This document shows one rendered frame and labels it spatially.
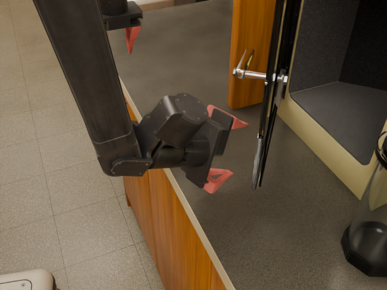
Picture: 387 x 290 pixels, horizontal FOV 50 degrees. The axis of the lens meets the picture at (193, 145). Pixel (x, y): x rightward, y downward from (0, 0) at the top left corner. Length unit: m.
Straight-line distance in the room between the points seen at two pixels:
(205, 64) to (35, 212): 1.25
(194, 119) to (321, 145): 0.38
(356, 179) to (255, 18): 0.38
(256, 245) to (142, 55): 0.70
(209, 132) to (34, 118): 2.10
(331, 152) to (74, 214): 1.44
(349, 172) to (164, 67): 0.59
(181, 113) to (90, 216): 1.51
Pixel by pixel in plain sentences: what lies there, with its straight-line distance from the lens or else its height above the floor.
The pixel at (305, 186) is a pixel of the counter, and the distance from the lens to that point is 0.84.
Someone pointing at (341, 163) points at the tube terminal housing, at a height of 0.98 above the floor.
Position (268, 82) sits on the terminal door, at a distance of 0.59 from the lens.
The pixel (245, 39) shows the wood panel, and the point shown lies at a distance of 0.91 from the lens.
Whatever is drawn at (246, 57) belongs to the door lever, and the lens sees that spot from 0.67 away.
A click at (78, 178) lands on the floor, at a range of 2.22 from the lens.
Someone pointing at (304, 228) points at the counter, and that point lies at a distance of 0.77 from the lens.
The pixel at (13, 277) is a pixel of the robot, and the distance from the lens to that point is 1.58.
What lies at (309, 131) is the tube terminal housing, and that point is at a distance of 0.90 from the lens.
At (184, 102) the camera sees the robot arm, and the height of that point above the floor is 1.19.
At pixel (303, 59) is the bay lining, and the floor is 1.10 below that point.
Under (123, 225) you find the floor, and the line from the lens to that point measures 1.96.
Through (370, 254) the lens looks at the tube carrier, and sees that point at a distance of 0.71.
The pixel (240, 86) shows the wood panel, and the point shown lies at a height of 1.00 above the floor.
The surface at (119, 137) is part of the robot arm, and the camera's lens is 0.53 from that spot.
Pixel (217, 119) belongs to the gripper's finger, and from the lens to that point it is 0.69.
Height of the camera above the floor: 1.53
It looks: 41 degrees down
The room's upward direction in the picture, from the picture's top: straight up
